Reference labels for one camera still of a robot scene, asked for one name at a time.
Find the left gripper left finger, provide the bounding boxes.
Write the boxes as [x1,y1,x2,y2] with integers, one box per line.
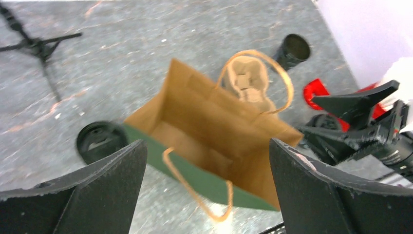
[0,140,148,234]

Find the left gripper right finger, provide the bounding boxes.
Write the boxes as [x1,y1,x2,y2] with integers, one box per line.
[269,138,413,234]

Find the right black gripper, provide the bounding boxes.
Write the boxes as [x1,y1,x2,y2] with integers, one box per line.
[298,80,410,166]

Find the green paper bag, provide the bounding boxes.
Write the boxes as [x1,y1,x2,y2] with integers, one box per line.
[123,50,302,222]

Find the black paper coffee cup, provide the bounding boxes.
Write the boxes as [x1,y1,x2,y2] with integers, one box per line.
[305,114,342,131]

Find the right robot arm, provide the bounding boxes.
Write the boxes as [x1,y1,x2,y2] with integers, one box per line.
[298,80,413,181]

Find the red mug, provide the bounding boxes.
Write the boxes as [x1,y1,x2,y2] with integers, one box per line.
[302,78,388,132]

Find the stack of black lids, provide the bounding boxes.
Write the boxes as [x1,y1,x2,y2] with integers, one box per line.
[75,121,129,165]

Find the cardboard cup carrier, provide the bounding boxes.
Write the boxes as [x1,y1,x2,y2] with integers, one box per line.
[223,56,276,112]

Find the black tripod stand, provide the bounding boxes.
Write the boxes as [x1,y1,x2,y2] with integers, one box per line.
[0,4,82,102]

